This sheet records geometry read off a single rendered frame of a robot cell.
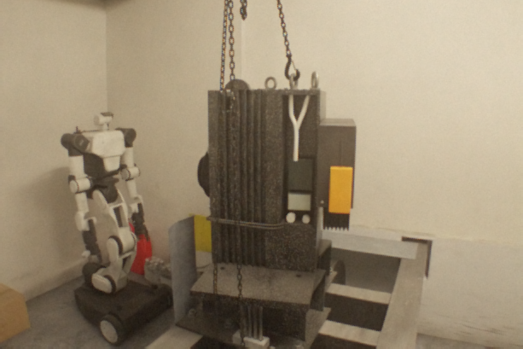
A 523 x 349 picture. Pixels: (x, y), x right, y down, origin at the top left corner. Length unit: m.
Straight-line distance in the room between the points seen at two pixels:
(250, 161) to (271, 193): 0.15
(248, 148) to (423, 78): 1.36
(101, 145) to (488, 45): 2.45
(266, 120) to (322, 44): 1.28
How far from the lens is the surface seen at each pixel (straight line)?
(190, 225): 1.70
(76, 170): 2.46
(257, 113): 1.42
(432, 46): 2.46
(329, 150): 1.30
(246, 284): 1.43
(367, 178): 2.53
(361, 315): 1.90
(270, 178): 1.42
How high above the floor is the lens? 1.58
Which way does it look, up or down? 9 degrees down
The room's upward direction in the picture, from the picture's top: straight up
